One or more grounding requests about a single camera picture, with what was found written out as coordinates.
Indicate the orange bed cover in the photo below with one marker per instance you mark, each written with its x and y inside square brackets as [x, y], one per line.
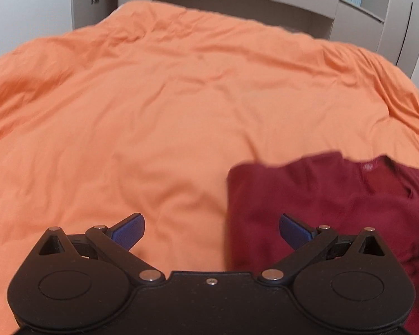
[148, 110]

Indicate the dark red shirt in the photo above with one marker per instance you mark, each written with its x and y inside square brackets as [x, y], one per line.
[326, 189]

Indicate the grey wall cabinet unit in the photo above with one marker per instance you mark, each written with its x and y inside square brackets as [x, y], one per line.
[300, 0]

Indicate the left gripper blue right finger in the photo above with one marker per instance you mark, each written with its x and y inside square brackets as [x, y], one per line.
[310, 246]

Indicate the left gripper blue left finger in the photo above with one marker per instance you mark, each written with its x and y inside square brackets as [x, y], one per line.
[113, 246]

